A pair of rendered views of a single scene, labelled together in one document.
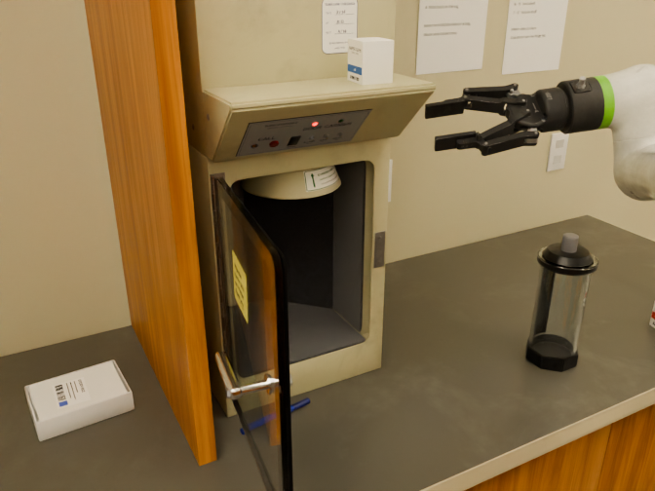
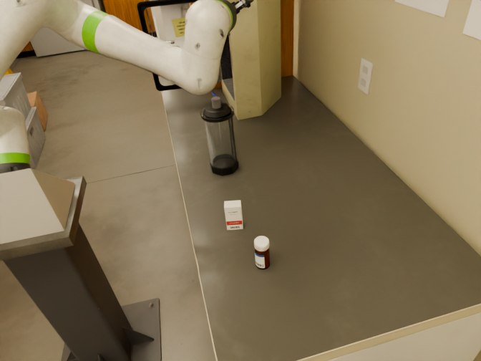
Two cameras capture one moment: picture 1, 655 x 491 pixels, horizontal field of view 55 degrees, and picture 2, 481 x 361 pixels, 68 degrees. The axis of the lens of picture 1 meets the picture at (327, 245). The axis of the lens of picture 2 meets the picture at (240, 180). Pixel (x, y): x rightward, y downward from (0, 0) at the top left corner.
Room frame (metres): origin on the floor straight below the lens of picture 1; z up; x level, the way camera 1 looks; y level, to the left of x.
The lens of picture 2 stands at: (1.43, -1.44, 1.69)
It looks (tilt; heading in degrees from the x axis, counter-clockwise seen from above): 38 degrees down; 107
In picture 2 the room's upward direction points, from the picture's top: 6 degrees counter-clockwise
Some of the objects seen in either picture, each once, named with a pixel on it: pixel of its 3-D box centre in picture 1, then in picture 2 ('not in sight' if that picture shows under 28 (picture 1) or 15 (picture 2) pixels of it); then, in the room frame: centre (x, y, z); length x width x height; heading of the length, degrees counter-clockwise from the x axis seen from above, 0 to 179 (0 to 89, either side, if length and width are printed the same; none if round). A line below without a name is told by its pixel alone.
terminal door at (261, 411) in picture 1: (250, 345); (180, 46); (0.74, 0.11, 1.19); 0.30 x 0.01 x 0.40; 21
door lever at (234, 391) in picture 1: (241, 372); not in sight; (0.66, 0.11, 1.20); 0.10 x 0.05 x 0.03; 21
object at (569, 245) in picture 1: (568, 250); (217, 107); (1.08, -0.45, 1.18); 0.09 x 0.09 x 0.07
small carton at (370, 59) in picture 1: (369, 60); not in sight; (0.95, -0.06, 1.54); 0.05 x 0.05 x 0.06; 23
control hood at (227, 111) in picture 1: (322, 120); not in sight; (0.91, 0.01, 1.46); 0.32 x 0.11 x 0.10; 118
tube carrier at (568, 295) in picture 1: (558, 306); (220, 139); (1.08, -0.45, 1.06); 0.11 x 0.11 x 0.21
